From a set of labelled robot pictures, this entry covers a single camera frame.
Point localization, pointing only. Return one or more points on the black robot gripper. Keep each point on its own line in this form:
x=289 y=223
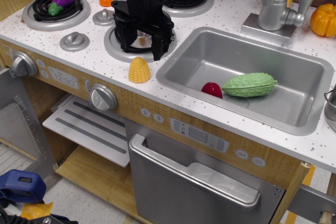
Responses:
x=147 y=16

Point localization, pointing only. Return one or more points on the yellow toy corn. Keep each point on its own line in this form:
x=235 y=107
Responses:
x=139 y=71

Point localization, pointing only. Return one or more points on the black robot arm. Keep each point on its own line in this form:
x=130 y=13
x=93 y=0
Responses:
x=147 y=16

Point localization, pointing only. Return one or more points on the small steel pan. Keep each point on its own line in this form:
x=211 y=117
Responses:
x=143 y=40

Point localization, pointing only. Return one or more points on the right front stove burner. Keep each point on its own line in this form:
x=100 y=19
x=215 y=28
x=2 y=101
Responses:
x=113 y=48

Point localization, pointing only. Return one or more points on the stove burner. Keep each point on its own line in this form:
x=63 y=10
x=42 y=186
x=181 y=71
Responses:
x=36 y=16
x=187 y=8
x=113 y=48

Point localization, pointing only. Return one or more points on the right back stove burner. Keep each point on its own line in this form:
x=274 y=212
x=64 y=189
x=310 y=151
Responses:
x=187 y=8

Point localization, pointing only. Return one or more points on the left front stove burner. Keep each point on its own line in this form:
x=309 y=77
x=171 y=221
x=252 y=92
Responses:
x=36 y=16

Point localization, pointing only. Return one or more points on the silver countertop knob middle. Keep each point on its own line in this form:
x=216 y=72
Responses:
x=104 y=18

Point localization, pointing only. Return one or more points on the silver countertop knob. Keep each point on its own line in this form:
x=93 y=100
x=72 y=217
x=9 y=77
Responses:
x=74 y=42
x=104 y=18

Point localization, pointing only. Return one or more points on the silver countertop knob front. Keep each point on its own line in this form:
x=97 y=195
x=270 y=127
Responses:
x=74 y=42

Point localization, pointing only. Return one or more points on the silver oven knob right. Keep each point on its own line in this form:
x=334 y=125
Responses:
x=102 y=98

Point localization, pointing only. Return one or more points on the silver oven knob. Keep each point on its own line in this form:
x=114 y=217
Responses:
x=23 y=65
x=102 y=98

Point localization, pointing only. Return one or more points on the red toy pepper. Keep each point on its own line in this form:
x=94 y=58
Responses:
x=213 y=89

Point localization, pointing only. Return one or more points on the purple toy eggplant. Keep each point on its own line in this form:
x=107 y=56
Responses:
x=57 y=6

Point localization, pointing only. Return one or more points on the white oven rack shelf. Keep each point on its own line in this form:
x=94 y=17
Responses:
x=103 y=133

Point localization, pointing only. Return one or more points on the green toy bitter gourd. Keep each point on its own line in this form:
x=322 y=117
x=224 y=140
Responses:
x=250 y=85

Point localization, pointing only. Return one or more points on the silver oven knob left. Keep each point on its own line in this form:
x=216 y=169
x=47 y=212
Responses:
x=23 y=65

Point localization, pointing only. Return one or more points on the silver toy faucet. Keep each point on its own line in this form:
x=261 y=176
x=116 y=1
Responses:
x=276 y=22

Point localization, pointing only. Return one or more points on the silver dishwasher door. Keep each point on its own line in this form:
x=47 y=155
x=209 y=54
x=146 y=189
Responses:
x=174 y=183

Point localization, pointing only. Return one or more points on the silver toy sink basin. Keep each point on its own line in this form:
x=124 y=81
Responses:
x=210 y=55

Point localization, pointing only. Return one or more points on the open oven door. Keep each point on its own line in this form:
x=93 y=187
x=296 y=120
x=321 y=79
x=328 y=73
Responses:
x=24 y=145

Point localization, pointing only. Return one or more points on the orange toy pumpkin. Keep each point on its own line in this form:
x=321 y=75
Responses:
x=322 y=20

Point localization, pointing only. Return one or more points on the blue clamp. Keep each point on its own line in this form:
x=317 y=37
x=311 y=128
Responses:
x=18 y=186

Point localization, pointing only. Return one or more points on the steel pot at edge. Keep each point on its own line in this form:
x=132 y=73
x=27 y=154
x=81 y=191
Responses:
x=329 y=110

